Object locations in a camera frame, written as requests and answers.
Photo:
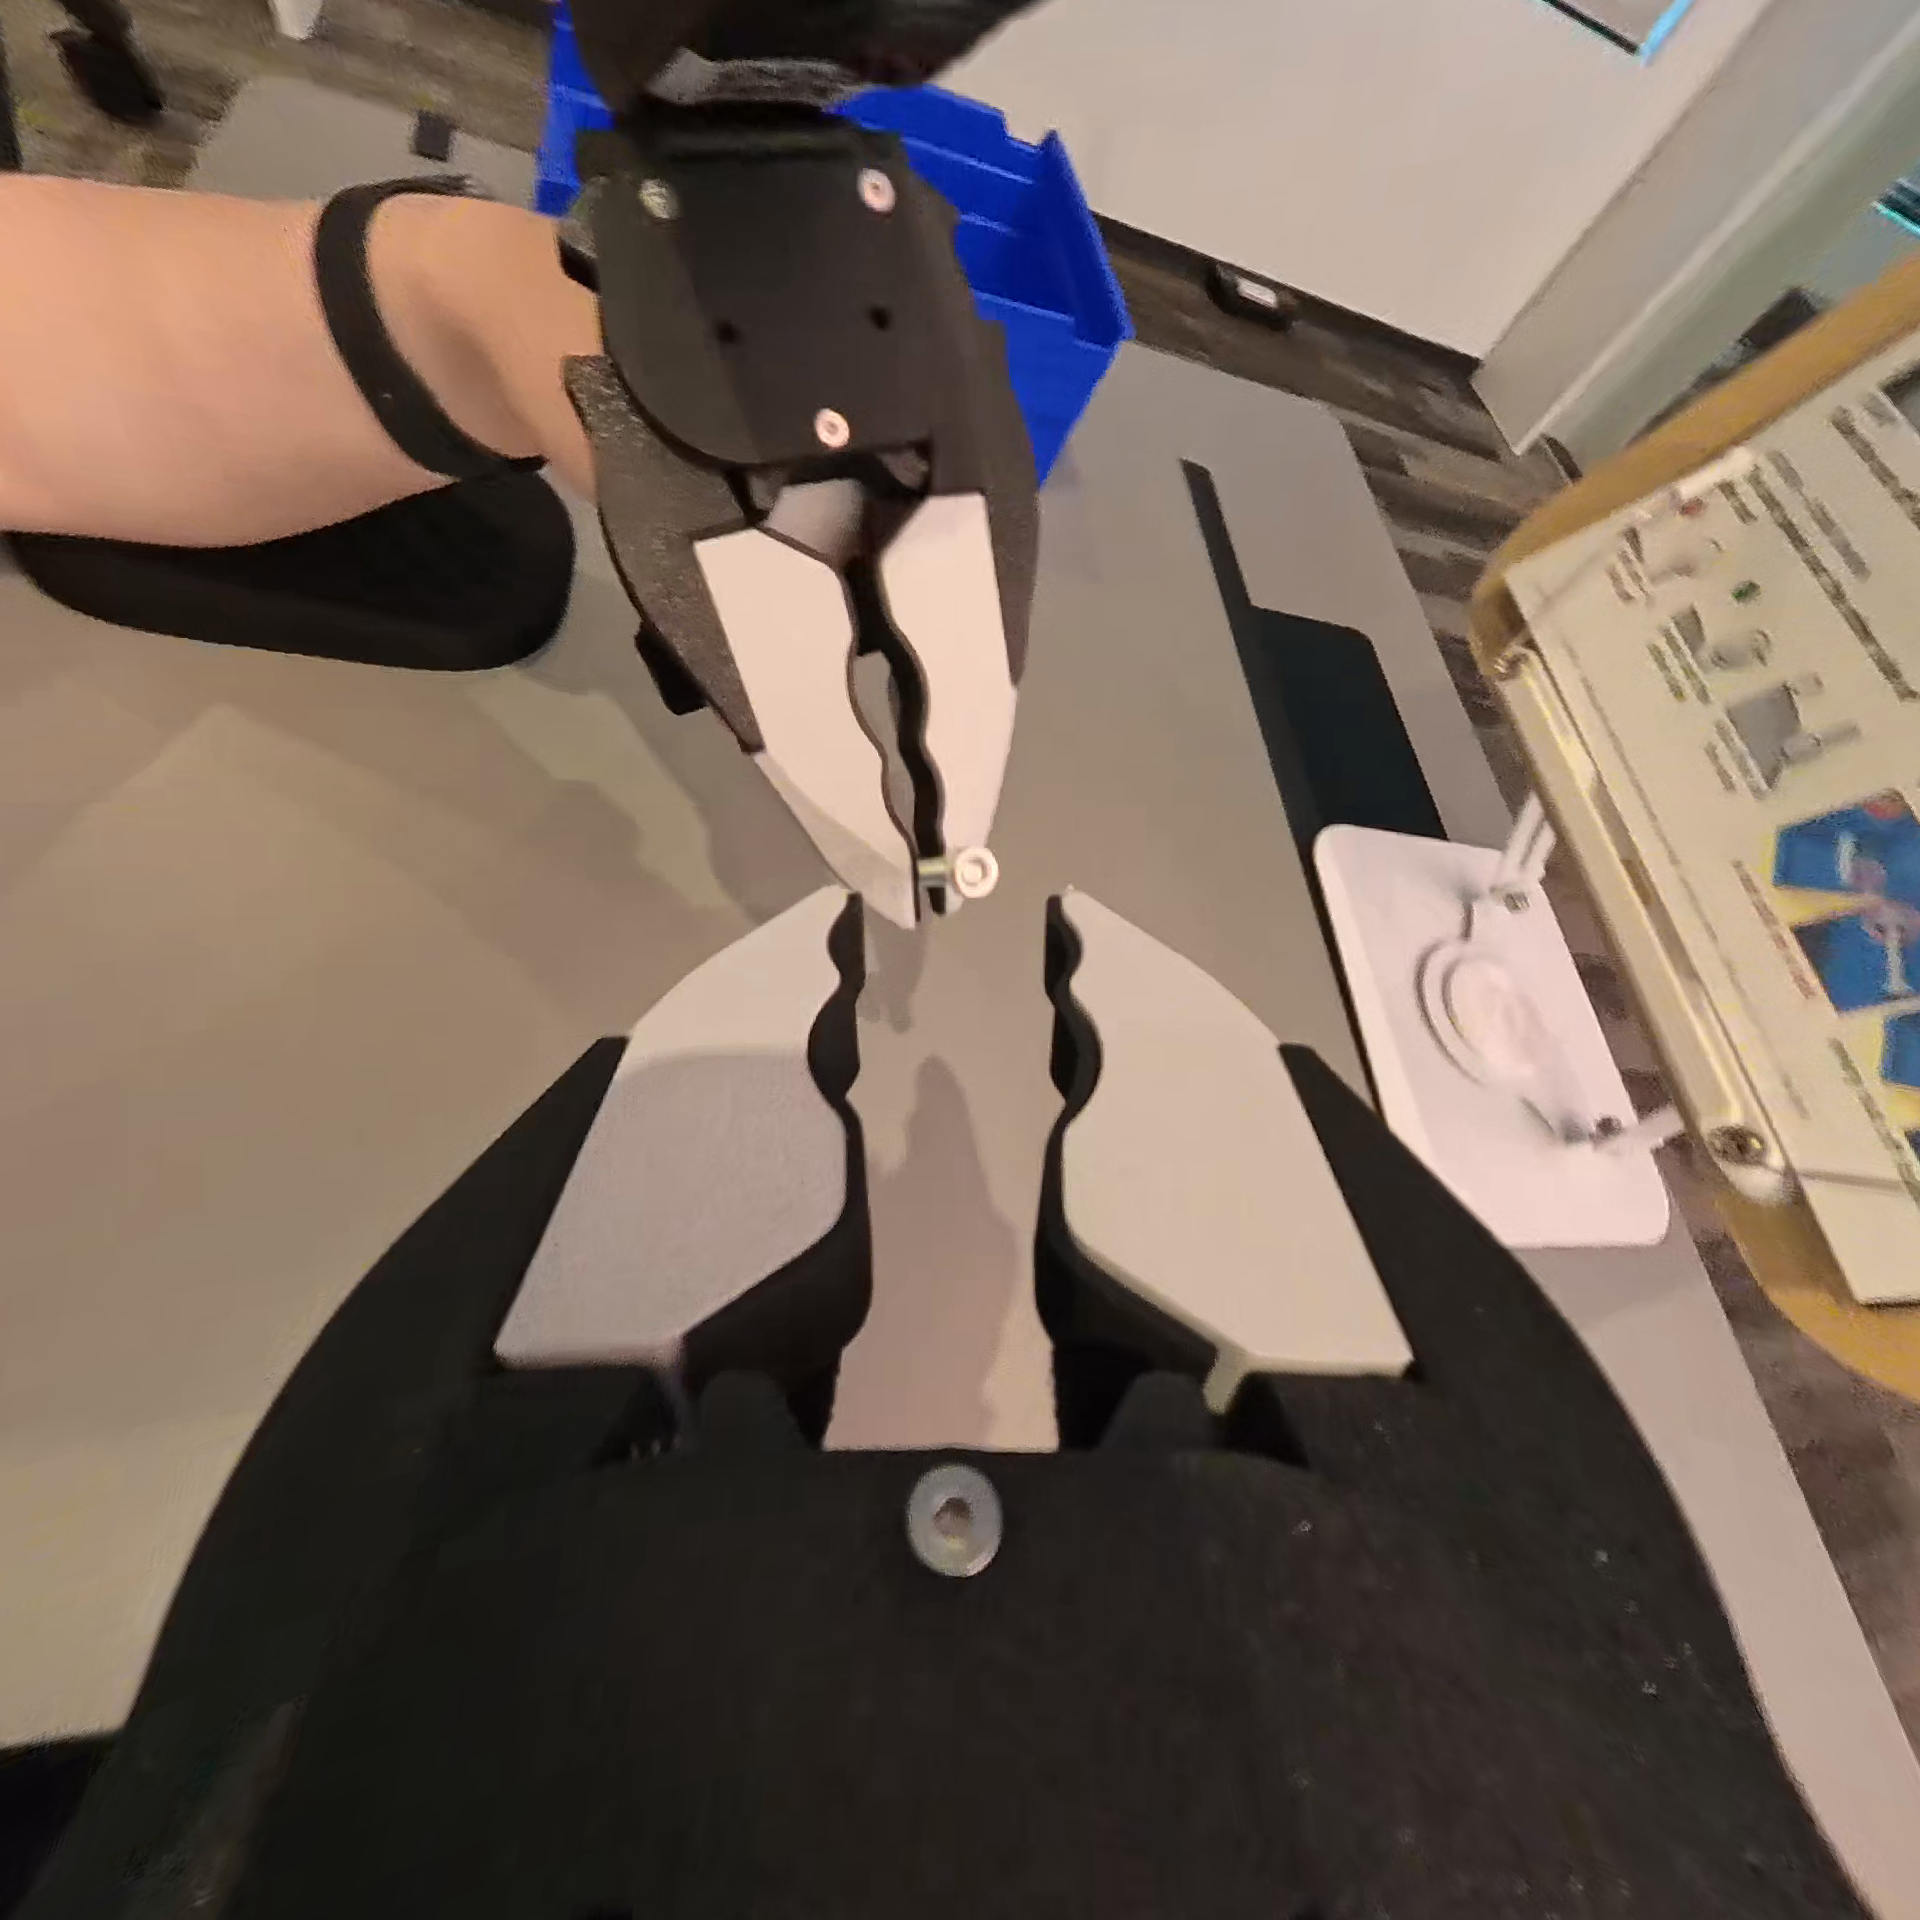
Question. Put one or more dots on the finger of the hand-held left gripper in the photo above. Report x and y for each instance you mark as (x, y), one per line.
(969, 646)
(795, 673)

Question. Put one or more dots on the light wooden board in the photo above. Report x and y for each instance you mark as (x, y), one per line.
(1651, 465)

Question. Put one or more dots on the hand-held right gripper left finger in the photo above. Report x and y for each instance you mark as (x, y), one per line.
(690, 1188)

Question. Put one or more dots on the black floor power box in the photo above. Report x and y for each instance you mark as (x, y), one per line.
(1251, 294)

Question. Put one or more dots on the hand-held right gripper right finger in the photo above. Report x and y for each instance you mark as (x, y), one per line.
(1217, 1201)

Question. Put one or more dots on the black rolling stand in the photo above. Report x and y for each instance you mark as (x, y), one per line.
(112, 66)

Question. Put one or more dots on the black wristband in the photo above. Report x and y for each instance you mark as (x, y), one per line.
(355, 332)

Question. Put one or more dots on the grey desk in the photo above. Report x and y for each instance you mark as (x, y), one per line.
(451, 840)

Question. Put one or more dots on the person's left hand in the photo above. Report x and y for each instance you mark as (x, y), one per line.
(480, 332)

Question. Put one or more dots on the blue bin with divider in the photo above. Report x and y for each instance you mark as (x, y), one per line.
(1035, 270)

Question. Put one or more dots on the silver bolt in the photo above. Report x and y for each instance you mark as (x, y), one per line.
(973, 869)

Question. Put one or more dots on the person's left forearm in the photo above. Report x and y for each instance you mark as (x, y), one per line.
(164, 361)

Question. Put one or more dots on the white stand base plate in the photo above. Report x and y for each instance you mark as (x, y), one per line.
(1397, 962)

